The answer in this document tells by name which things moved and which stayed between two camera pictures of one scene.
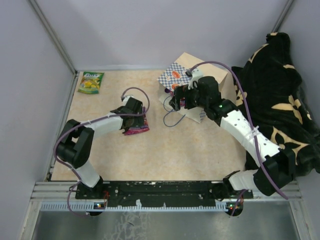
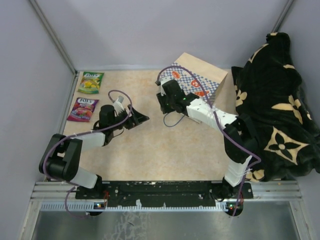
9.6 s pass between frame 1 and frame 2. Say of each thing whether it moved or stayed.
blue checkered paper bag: stayed
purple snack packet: moved
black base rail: stayed
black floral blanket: stayed
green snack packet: stayed
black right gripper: moved
